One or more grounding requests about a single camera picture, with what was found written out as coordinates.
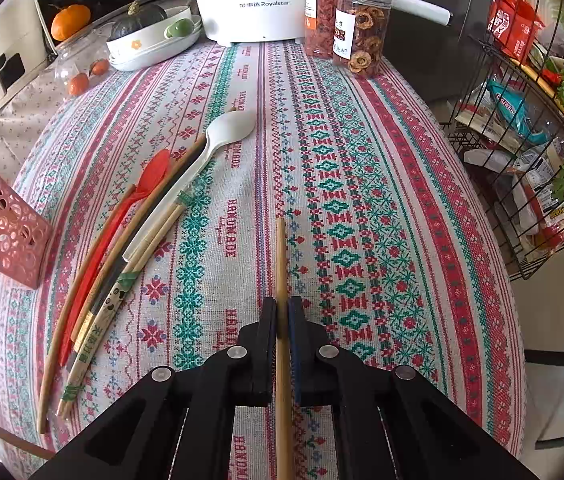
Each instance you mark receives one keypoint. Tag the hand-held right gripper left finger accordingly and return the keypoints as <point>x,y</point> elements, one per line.
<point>271,320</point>

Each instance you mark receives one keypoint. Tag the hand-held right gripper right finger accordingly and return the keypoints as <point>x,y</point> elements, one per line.
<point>296,320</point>

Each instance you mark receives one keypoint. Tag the plain wooden chopstick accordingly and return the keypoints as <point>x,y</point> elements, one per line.
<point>127,240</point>
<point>281,270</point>
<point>79,305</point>

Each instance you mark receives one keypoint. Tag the green printed wooden chopstick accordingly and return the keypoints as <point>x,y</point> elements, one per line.
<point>91,353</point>

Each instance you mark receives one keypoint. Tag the red plastic spoon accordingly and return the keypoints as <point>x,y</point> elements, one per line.
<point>154,172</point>

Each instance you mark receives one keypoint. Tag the bundle of wooden chopsticks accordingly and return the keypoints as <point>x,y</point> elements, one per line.
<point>81,347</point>

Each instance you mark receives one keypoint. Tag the white plastic spoon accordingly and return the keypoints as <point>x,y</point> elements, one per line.
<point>229,127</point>

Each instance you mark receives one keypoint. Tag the pink perforated utensil basket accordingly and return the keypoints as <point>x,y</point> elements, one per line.
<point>4,240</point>

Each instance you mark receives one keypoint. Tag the clear packet with red label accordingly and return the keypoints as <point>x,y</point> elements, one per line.
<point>546,205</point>

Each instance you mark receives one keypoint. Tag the white plate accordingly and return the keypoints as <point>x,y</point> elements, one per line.
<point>147,61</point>

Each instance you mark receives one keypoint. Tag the jar of dried fruit slices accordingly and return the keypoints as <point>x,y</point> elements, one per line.
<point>364,35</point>

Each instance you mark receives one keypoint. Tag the small orange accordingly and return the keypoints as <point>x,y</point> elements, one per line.
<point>99,66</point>
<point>78,84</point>

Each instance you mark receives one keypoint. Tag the blue snack packet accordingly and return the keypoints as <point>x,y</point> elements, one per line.
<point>514,107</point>

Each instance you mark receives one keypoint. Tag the white flower-print bowl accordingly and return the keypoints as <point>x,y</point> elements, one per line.
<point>134,45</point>

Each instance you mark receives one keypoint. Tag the jar of red dried fruit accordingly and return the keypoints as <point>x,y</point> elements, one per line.
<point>324,10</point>

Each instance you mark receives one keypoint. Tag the small-floral cabinet cloth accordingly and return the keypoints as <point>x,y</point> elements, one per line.
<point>27,115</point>

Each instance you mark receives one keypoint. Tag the dark green squash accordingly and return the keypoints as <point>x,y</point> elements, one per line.
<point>137,17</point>

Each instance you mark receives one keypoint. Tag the glass jar with wooden lid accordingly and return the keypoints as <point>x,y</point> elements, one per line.
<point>69,57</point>

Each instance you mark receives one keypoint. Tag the large orange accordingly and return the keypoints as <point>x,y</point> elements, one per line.
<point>70,22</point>

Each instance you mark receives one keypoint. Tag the white air fryer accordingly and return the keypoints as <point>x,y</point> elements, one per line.
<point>7,70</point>

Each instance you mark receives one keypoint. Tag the red snack packet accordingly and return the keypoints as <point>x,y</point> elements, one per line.
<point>514,25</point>

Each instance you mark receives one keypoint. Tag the black metal frame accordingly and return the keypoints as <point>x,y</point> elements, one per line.
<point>561,360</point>

